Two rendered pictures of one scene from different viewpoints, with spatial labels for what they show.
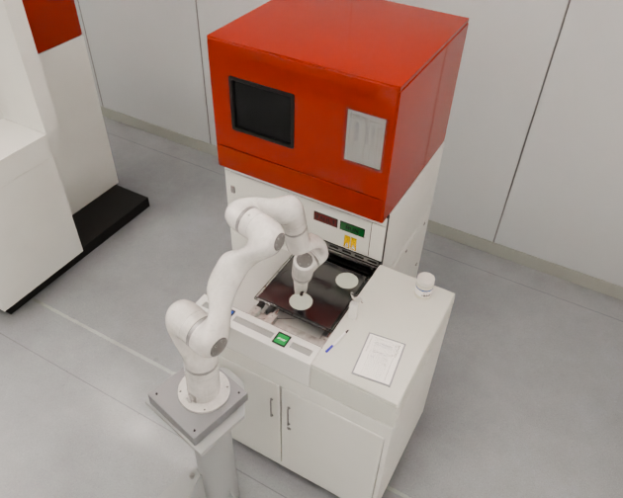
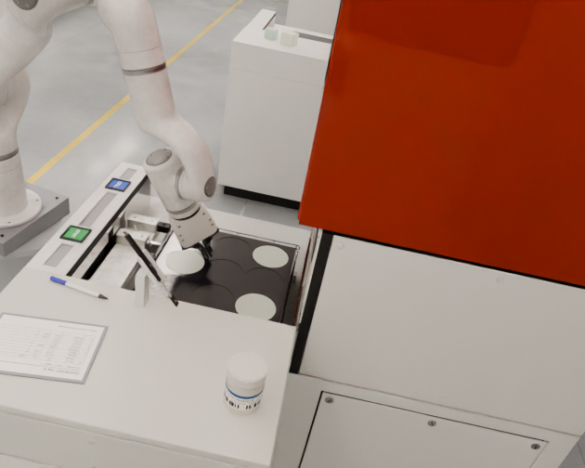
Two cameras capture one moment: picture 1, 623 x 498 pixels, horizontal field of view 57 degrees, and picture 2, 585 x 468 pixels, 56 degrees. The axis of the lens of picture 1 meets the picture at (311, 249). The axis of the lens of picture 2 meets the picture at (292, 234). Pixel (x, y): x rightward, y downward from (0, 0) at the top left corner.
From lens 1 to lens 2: 199 cm
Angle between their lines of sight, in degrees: 50
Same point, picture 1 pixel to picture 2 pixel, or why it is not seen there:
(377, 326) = (126, 336)
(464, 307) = not seen: outside the picture
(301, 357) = (41, 256)
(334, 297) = (207, 297)
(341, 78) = not seen: outside the picture
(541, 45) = not seen: outside the picture
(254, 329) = (94, 211)
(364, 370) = (9, 328)
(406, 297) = (220, 374)
